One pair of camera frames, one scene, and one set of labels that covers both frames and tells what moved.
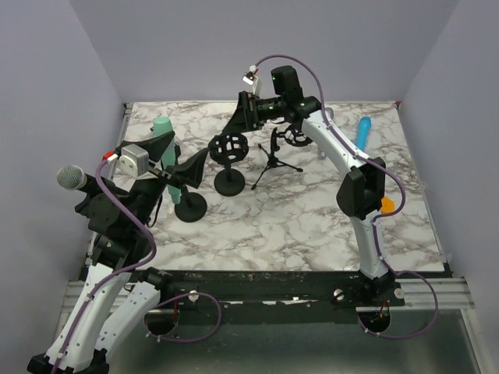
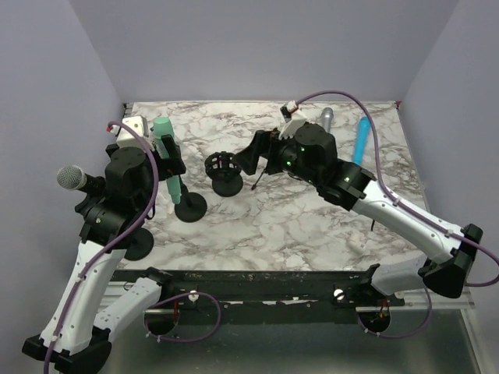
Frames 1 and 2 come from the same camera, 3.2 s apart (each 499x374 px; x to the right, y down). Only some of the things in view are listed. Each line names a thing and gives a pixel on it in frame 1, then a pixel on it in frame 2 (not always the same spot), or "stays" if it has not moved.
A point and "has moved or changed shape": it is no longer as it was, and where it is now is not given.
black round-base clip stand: (192, 206) stays
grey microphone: (330, 114) stays
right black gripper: (239, 120) → (265, 144)
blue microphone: (362, 132) stays
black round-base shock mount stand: (228, 149) has moved or changed shape
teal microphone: (163, 125) stays
